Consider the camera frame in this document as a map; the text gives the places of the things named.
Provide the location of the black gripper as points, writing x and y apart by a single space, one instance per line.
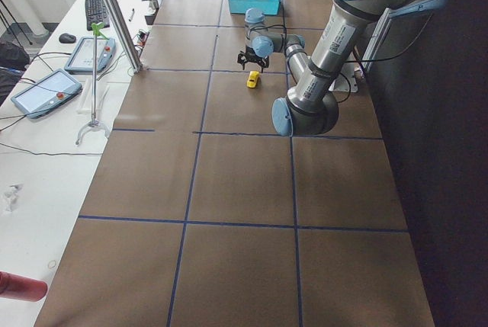
250 56

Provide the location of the yellow beetle toy car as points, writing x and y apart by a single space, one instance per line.
253 79

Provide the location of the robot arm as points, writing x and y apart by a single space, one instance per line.
309 108

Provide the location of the brown paper table cover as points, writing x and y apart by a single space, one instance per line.
199 214

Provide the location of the black keyboard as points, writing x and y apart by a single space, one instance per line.
96 12

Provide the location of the far teach pendant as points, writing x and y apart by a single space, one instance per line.
81 59

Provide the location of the teach pendant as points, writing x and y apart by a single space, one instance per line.
81 59
47 95

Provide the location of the black computer mouse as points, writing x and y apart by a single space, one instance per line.
67 38

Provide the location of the near teach pendant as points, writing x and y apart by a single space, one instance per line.
47 95

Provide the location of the red cylinder bottle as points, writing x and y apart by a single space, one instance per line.
17 287

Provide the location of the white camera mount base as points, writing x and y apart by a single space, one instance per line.
346 81

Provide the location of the aluminium frame post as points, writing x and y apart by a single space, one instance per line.
123 34

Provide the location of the green handled reacher grabber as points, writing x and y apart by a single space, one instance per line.
94 124

